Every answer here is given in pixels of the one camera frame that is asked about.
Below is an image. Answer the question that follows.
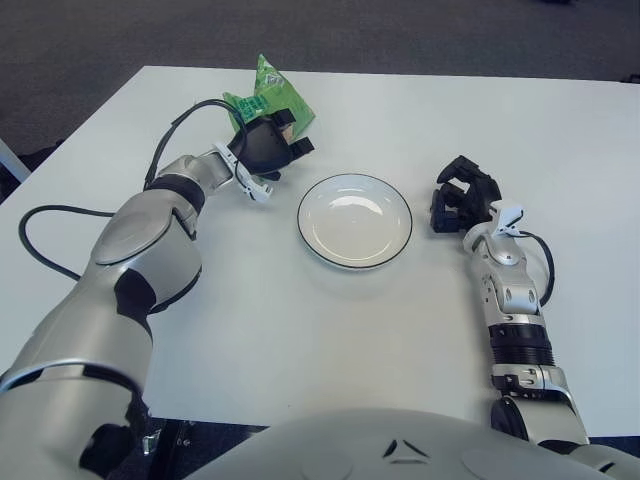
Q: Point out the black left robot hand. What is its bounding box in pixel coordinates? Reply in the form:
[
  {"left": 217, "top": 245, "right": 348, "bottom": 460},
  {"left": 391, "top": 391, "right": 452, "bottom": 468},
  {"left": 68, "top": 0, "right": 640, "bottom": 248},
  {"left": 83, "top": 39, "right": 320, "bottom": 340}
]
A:
[{"left": 226, "top": 108, "right": 317, "bottom": 182}]

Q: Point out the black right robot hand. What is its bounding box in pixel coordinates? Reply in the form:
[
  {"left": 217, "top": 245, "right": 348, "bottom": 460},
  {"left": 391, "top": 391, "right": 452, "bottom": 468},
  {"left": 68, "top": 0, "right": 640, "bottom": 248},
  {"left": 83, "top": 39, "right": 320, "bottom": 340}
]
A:
[{"left": 428, "top": 155, "right": 502, "bottom": 234}]

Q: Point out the green snack bag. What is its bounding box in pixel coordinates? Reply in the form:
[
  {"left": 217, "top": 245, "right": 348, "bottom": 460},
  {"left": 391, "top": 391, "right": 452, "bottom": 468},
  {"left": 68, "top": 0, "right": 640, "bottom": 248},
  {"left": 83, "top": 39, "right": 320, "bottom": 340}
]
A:
[{"left": 221, "top": 52, "right": 320, "bottom": 139}]

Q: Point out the white plate black rim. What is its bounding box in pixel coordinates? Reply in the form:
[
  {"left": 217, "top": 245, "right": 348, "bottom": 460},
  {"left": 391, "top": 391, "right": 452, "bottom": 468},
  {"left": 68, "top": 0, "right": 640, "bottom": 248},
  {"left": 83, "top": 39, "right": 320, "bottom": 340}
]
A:
[{"left": 296, "top": 173, "right": 414, "bottom": 274}]

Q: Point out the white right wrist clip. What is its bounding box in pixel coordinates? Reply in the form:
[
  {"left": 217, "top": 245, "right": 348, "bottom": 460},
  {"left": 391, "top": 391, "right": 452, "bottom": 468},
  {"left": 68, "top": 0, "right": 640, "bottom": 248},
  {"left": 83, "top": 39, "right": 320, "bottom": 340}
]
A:
[{"left": 487, "top": 199, "right": 526, "bottom": 239}]

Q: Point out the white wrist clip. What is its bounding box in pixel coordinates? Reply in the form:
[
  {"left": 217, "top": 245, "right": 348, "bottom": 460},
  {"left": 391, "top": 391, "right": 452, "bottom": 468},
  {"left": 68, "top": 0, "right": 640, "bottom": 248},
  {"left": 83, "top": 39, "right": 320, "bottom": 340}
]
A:
[
  {"left": 487, "top": 199, "right": 526, "bottom": 239},
  {"left": 212, "top": 143, "right": 274, "bottom": 204}
]

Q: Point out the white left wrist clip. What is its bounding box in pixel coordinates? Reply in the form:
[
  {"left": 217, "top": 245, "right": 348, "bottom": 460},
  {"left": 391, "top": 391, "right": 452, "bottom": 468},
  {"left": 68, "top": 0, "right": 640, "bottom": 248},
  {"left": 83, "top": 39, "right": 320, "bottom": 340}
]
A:
[{"left": 212, "top": 143, "right": 274, "bottom": 204}]

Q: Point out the grey robot torso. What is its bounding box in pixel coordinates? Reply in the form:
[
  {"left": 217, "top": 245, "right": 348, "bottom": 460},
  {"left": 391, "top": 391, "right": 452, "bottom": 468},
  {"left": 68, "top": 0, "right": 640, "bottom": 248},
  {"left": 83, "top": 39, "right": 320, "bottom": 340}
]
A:
[{"left": 182, "top": 407, "right": 601, "bottom": 480}]

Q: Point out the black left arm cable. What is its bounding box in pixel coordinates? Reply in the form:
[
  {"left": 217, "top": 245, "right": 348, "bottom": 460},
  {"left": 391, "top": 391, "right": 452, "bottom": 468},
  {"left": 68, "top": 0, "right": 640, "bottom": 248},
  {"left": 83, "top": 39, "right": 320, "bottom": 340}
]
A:
[{"left": 18, "top": 98, "right": 251, "bottom": 281}]

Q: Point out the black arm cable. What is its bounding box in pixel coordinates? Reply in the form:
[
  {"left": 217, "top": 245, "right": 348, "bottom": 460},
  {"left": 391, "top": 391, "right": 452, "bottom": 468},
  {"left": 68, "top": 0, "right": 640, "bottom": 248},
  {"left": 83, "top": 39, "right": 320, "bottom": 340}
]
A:
[
  {"left": 18, "top": 98, "right": 251, "bottom": 281},
  {"left": 519, "top": 232, "right": 556, "bottom": 306}
]

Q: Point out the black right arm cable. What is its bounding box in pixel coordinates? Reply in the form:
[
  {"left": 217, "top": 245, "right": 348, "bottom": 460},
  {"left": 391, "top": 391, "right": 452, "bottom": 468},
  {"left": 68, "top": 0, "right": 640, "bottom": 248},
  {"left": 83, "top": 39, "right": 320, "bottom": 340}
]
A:
[{"left": 519, "top": 232, "right": 556, "bottom": 306}]

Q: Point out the metal bracket under table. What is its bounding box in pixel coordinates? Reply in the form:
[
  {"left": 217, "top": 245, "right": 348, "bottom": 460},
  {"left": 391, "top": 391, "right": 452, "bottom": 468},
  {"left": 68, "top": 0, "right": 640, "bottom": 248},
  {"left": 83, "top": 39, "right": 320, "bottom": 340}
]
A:
[{"left": 141, "top": 428, "right": 167, "bottom": 457}]

